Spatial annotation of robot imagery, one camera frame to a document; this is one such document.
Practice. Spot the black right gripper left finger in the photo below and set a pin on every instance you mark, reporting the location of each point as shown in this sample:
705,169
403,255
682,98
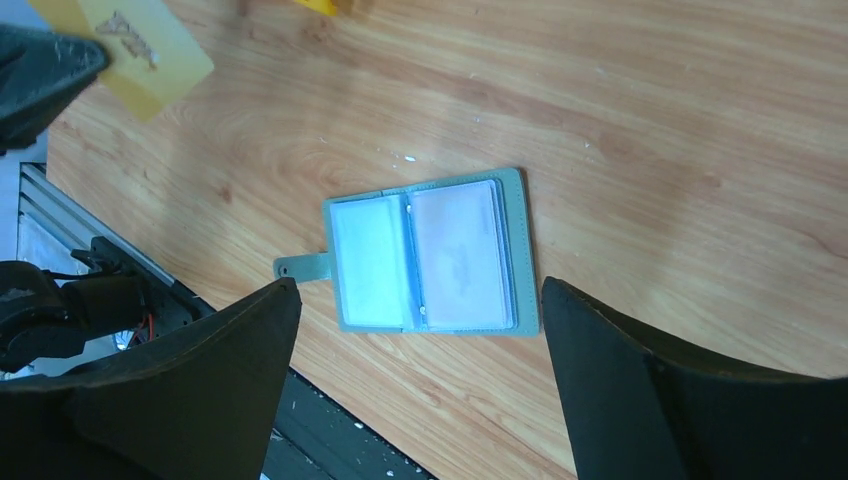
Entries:
106,419

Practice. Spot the pale card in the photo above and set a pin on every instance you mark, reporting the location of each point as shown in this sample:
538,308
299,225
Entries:
460,251

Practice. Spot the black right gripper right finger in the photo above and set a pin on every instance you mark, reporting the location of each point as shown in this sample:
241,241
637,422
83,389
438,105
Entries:
640,403

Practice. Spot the teal card holder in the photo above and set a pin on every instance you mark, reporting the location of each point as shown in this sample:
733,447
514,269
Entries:
371,259

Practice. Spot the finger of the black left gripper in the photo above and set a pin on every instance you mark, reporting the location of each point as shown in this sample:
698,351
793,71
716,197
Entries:
42,72

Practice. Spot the aluminium frame rail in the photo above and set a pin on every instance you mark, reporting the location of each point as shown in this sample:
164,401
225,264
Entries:
50,225

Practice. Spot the yellow plastic bin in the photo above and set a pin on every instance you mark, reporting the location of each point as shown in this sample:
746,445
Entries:
324,7

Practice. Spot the tan card with logo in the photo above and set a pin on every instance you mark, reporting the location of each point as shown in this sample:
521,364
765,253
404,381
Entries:
155,61

